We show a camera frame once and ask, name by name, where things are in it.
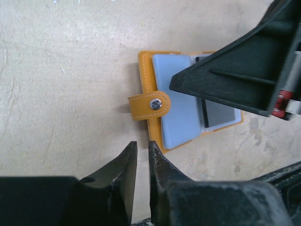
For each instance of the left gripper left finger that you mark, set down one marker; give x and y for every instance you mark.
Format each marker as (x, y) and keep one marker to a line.
(103, 198)

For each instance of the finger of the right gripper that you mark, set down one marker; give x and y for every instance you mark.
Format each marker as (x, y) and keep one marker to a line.
(246, 74)

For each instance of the black card in holder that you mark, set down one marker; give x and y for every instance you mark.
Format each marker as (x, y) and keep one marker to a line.
(213, 115)

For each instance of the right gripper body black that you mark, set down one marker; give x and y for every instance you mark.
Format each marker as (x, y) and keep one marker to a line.
(289, 99)

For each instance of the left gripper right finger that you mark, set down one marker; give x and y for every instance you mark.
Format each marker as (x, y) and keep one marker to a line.
(177, 200)

